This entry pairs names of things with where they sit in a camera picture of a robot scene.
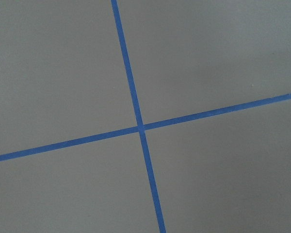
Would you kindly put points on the blue tape grid lines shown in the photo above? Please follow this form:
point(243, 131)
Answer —
point(145, 116)

